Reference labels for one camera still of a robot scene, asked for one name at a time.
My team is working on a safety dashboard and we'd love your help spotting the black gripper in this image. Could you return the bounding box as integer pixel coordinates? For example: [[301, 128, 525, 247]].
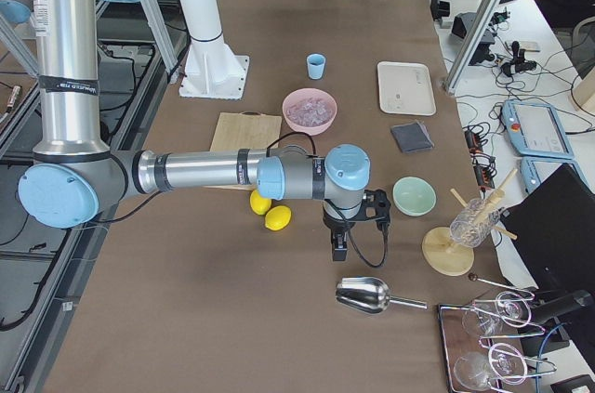
[[323, 190, 390, 262]]

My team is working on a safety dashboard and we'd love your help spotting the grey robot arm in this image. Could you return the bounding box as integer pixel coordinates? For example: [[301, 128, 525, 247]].
[[18, 0, 390, 261]]

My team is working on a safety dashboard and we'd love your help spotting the steel ice scoop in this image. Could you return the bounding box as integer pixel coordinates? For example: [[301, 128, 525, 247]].
[[335, 277, 428, 314]]

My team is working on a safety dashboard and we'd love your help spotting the wooden cup stand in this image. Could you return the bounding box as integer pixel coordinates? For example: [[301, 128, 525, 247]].
[[421, 168, 518, 276]]

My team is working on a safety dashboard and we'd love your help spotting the light blue plastic cup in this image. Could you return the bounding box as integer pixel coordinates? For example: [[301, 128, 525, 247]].
[[306, 53, 326, 80]]

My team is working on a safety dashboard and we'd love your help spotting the clear ice cubes pile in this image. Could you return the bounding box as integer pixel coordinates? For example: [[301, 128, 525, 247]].
[[285, 98, 335, 127]]

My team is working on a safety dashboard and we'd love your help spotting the yellow lemon left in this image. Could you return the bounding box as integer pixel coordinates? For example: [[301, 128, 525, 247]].
[[264, 205, 292, 231]]

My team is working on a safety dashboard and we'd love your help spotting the yellow lemon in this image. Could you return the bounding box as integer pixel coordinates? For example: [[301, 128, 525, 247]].
[[264, 205, 292, 231], [249, 190, 272, 216]]

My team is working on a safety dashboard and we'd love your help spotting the yellow lemon right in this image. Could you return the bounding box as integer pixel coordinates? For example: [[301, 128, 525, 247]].
[[249, 190, 272, 216]]

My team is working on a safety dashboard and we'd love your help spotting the light green bowl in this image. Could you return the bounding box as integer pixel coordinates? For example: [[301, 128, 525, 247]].
[[392, 177, 437, 216]]

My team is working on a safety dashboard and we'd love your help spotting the grey folded cloth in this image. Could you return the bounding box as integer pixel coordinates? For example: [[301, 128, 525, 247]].
[[390, 121, 434, 153]]

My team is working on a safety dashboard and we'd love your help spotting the clear glass on stand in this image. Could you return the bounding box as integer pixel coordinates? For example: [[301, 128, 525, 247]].
[[450, 198, 500, 248]]

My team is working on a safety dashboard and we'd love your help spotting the cream rabbit tray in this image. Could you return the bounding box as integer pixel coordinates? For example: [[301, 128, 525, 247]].
[[377, 61, 436, 116]]

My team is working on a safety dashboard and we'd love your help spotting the pink bowl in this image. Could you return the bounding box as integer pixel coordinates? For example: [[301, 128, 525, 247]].
[[282, 88, 337, 136]]

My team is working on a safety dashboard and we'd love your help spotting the wooden cutting board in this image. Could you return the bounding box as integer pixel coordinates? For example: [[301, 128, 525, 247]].
[[204, 111, 284, 190]]

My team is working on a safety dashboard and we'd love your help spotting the wine glass rack tray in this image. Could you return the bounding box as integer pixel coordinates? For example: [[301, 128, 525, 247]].
[[438, 288, 557, 392]]

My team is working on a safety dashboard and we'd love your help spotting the blue teach pendant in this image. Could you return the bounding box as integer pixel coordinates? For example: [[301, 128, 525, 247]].
[[501, 100, 575, 159], [520, 156, 584, 194]]

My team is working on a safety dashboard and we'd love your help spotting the black monitor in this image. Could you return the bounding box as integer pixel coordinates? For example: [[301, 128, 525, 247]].
[[501, 164, 594, 293]]

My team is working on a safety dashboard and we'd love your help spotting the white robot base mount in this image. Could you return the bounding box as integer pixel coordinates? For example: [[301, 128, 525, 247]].
[[179, 0, 249, 100]]

